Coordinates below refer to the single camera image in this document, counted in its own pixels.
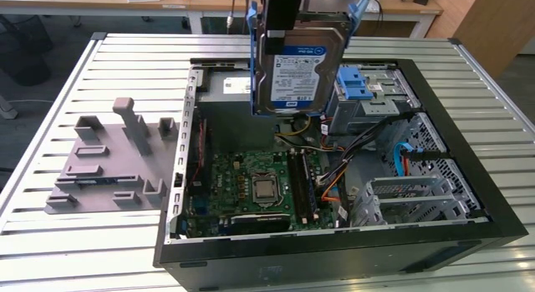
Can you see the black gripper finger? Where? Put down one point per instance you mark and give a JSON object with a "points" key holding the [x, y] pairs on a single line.
{"points": [[281, 13]]}

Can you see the hard disk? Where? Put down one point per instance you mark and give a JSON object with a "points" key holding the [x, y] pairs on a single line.
{"points": [[300, 79]]}

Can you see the metal disk bay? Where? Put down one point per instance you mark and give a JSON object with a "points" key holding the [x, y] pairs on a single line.
{"points": [[409, 180]]}

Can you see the metal drive cage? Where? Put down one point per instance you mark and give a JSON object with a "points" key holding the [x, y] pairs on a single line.
{"points": [[376, 108]]}

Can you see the grey power supply unit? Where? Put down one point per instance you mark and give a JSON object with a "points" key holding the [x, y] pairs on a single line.
{"points": [[233, 129]]}

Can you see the wooden desk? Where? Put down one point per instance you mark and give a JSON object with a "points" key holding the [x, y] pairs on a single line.
{"points": [[108, 4]]}

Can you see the green motherboard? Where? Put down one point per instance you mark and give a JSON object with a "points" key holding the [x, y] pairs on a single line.
{"points": [[233, 166]]}

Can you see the wooden cabinet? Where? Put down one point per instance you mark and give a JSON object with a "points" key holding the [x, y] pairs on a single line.
{"points": [[492, 29]]}

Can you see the silver CPU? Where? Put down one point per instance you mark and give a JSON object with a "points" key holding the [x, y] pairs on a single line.
{"points": [[265, 189]]}

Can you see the grey parts rack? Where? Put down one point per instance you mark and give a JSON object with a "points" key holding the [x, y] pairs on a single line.
{"points": [[116, 166]]}

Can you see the black graphics card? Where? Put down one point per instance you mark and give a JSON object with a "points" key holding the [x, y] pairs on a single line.
{"points": [[258, 224]]}

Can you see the RAM stick with blue label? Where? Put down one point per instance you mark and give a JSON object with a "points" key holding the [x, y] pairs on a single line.
{"points": [[96, 181]]}

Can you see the white metal foot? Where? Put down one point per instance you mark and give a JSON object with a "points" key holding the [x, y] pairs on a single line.
{"points": [[8, 110]]}

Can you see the black PC case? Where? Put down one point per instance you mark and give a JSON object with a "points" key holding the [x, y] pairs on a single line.
{"points": [[292, 267]]}

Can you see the blue plastic drive bracket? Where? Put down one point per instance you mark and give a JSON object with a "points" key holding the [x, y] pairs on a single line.
{"points": [[354, 85]]}

